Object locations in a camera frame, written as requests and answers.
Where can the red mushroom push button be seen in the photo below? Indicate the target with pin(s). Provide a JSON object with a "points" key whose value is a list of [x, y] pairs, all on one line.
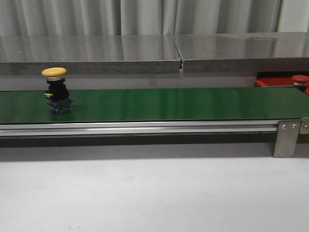
{"points": [[301, 82]]}

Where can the red plastic tray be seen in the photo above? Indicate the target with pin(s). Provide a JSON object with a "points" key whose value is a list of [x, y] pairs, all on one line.
{"points": [[278, 79]]}

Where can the green conveyor belt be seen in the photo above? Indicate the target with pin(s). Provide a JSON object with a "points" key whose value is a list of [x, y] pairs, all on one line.
{"points": [[227, 103]]}

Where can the grey stone shelf slab right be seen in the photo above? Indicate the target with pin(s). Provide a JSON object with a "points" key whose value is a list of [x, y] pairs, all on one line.
{"points": [[248, 52]]}

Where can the grey stone shelf slab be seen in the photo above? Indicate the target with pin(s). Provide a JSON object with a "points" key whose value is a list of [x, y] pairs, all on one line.
{"points": [[119, 54], [248, 52]]}

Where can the grey stone shelf slab left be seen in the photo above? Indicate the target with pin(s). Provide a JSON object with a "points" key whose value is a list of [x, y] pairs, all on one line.
{"points": [[119, 54]]}

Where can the grey curtain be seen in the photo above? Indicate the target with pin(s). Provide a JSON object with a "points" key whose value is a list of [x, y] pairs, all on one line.
{"points": [[151, 17]]}

